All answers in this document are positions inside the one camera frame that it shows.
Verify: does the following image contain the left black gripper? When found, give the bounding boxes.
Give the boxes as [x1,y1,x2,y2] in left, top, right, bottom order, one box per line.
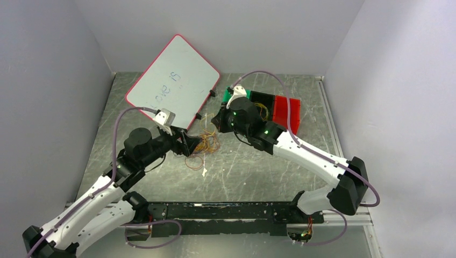
[140,124,202,167]

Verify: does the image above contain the purple cable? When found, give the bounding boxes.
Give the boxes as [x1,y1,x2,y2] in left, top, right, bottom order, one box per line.
[199,132,219,152]

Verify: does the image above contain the orange cable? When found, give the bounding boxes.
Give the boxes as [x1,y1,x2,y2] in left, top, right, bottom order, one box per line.
[183,117,222,171]

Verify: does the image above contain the yellow cable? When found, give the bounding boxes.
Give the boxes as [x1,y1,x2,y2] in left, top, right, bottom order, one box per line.
[197,113,220,154]

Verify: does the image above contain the green plastic bin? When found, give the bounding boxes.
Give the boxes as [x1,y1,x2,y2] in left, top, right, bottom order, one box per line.
[222,89,251,103]

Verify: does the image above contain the black plastic bin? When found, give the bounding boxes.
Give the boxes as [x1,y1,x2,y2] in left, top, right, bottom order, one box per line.
[250,91,275,120]

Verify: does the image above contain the red plastic bin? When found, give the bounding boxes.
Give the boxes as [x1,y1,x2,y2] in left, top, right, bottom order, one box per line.
[272,95,301,135]

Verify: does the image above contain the pink framed whiteboard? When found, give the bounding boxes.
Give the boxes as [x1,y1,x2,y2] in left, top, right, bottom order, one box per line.
[125,34,220,129]

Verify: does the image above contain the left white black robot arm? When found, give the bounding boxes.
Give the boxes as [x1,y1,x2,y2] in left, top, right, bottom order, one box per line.
[22,127,202,257]

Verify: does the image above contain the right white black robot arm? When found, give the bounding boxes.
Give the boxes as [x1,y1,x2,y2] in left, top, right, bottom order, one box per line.
[211,97,368,223]

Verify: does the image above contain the yellow green wire coil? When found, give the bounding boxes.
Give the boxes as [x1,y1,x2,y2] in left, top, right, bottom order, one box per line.
[253,102,274,123]

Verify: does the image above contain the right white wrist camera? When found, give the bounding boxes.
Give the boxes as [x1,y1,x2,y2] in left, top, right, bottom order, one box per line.
[226,84,250,109]

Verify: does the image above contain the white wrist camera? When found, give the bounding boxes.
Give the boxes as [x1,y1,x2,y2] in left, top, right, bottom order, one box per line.
[226,84,250,109]
[153,109,175,135]

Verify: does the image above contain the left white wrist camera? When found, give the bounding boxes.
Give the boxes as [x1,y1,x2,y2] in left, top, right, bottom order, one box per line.
[153,109,175,135]

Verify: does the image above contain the black aluminium base frame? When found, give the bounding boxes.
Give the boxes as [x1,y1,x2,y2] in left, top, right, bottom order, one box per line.
[66,200,373,238]

